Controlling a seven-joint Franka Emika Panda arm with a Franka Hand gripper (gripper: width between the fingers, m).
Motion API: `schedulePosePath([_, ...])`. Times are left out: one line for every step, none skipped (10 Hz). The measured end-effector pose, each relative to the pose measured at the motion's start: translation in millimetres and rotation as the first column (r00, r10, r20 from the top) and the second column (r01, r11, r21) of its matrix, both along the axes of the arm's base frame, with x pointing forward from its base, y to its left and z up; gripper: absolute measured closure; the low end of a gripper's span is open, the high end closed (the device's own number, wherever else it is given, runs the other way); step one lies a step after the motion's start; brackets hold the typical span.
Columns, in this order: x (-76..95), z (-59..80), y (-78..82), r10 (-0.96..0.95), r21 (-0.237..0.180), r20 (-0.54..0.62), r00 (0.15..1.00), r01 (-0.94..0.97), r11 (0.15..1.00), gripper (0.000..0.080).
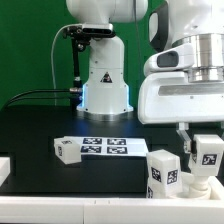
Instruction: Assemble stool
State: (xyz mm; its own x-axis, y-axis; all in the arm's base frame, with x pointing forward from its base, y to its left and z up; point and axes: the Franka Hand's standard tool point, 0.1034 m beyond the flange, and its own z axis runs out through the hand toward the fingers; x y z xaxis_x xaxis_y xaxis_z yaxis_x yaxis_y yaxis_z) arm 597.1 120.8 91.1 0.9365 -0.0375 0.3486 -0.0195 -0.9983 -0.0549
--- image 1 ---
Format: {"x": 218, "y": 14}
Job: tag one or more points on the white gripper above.
{"x": 168, "y": 97}

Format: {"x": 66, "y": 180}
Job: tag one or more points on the white round stool seat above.
{"x": 187, "y": 186}

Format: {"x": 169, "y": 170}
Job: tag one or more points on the white marker sheet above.
{"x": 110, "y": 146}

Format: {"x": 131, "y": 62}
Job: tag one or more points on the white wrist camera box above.
{"x": 177, "y": 58}

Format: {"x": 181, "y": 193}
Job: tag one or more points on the black camera stand pole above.
{"x": 77, "y": 63}

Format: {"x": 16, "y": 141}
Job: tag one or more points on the black camera on stand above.
{"x": 87, "y": 30}

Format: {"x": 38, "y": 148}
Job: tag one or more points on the white left rail block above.
{"x": 4, "y": 169}

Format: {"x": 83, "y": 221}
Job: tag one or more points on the white front rail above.
{"x": 34, "y": 210}

